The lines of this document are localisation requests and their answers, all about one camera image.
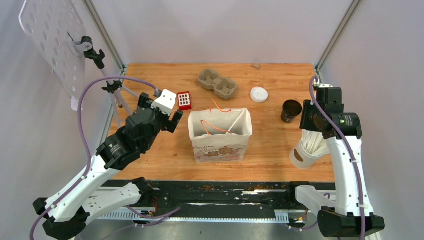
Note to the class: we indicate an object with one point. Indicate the white paper bakery bag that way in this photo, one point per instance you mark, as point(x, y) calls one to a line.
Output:
point(207, 130)

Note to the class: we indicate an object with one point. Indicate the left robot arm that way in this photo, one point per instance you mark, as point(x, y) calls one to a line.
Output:
point(69, 211)

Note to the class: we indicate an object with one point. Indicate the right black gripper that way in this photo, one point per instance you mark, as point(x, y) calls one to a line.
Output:
point(308, 105)

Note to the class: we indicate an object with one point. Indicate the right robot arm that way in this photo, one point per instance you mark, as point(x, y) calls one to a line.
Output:
point(328, 130)

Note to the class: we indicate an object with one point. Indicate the white straw holder cup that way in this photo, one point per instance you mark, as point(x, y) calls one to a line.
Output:
point(301, 159)

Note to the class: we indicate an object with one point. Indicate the stack of white lids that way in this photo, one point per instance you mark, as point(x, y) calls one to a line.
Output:
point(259, 94)

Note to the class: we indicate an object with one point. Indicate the tripod stand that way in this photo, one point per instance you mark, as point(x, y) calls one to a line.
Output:
point(84, 50)

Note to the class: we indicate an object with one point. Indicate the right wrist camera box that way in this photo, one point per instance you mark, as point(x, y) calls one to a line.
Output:
point(322, 85)

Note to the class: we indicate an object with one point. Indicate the cardboard cup carrier tray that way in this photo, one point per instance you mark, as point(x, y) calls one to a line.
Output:
point(223, 87)

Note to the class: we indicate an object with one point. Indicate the wrapped white straws bundle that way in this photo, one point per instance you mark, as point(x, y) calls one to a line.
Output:
point(313, 143)

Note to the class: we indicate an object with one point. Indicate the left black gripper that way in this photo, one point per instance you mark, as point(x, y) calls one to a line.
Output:
point(171, 125)

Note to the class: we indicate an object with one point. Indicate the red toy block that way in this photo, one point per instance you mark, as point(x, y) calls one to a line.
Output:
point(184, 101)

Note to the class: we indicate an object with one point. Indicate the perforated white panel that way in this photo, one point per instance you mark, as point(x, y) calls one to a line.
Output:
point(56, 29)

